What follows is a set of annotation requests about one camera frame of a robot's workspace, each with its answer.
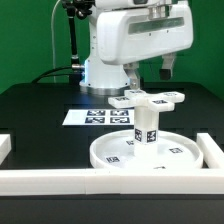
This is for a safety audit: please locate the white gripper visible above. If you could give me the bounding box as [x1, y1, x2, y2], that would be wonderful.
[96, 2, 193, 90]

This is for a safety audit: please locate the white cross-shaped table base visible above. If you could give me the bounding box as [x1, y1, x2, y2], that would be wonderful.
[108, 90, 185, 112]

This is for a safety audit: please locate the white round table top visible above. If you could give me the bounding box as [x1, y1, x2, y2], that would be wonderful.
[90, 129, 203, 171]

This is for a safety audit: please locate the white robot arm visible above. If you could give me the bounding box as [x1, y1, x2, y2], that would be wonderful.
[80, 0, 193, 95]

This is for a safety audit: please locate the white marker sheet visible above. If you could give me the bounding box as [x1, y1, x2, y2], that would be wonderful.
[63, 109, 134, 126]

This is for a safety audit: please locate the white U-shaped boundary fence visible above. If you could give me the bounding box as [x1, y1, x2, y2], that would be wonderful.
[0, 133, 224, 196]

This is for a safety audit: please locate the black camera stand pole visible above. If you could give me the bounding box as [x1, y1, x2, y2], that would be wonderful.
[62, 0, 95, 85]

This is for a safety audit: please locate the white cable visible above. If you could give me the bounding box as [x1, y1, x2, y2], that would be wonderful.
[50, 0, 64, 84]

